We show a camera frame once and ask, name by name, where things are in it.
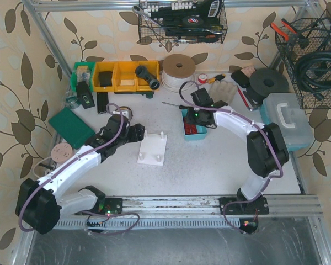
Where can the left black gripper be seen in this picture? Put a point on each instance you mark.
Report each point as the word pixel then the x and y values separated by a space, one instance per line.
pixel 136 132

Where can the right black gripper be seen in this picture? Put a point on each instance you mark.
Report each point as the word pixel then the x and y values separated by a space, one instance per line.
pixel 196 117

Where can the beige work glove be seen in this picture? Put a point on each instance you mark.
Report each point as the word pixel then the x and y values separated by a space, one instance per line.
pixel 223 91

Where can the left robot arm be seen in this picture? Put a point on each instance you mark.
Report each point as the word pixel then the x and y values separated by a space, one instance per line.
pixel 42 203

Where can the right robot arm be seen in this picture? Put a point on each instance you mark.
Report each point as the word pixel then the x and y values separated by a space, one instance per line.
pixel 266 148

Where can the red spring in tray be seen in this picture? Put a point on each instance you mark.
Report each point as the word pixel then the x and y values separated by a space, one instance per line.
pixel 190 129

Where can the teal spring tray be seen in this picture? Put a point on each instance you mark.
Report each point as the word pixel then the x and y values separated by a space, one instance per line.
pixel 201 130

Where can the red white tape roll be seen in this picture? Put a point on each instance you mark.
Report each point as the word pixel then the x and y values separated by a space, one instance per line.
pixel 202 78

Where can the long black screwdriver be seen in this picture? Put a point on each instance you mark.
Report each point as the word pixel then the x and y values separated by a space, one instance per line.
pixel 181 107

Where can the yellow black screwdriver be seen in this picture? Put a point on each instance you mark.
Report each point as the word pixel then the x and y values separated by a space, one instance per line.
pixel 216 78

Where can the black box with sponge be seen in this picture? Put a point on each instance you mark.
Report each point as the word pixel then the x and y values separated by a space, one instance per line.
pixel 242 76

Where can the yellow bin middle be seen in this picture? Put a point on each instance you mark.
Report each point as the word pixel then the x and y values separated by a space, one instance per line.
pixel 124 77

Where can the yellow bin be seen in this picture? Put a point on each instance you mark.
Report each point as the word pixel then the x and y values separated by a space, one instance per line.
pixel 153 68
pixel 102 66
pixel 124 77

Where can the yellow bin right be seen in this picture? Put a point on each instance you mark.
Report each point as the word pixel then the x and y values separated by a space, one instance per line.
pixel 153 68

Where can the black pipe fitting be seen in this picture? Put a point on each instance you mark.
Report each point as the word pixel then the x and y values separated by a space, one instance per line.
pixel 142 73

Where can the black box in bin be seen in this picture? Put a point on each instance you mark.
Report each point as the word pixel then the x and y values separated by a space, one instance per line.
pixel 105 78

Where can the black meter device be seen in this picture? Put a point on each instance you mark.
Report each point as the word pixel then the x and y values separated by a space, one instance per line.
pixel 84 95

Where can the green notebook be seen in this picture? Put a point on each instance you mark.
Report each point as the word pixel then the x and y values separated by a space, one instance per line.
pixel 71 128

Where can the yellow bin left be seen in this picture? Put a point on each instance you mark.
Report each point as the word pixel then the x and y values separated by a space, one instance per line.
pixel 102 66

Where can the glass jar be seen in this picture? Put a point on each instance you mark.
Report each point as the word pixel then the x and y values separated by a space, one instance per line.
pixel 71 100

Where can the black tape roll in basket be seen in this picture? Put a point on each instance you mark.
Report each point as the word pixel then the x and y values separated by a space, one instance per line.
pixel 192 22

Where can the green bin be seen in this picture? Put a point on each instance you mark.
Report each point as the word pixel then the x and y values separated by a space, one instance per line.
pixel 82 72

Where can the clear teal toolbox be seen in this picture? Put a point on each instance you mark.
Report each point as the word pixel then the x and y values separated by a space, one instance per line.
pixel 283 109

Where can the silver wrench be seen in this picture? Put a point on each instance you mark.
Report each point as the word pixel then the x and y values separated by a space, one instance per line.
pixel 138 11

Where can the orange pliers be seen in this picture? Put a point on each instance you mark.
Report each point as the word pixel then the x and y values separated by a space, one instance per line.
pixel 285 25

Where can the white peg base plate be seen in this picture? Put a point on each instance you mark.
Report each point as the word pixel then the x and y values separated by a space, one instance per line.
pixel 152 149

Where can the white cable spool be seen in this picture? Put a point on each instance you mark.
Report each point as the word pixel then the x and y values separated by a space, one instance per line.
pixel 177 69

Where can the red handled hex key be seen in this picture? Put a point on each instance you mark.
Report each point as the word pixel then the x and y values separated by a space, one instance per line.
pixel 250 104

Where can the black rail block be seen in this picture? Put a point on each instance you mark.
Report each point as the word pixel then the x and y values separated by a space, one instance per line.
pixel 102 102

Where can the wire basket top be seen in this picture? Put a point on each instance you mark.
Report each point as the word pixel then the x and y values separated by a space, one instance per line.
pixel 177 22

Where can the wire basket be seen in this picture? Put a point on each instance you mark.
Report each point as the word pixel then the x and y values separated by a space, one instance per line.
pixel 177 22
pixel 307 58

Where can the wire basket right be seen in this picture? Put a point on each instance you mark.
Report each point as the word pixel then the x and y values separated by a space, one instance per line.
pixel 307 58

